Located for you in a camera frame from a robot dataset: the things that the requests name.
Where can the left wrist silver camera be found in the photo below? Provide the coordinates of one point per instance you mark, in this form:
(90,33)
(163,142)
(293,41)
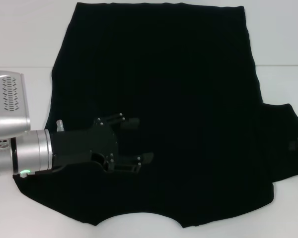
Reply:
(7,99)

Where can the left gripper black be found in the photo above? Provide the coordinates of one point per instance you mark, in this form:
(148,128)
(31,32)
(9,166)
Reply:
(84,146)

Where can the black shirt with white print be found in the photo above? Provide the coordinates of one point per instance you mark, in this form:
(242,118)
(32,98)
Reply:
(176,86)

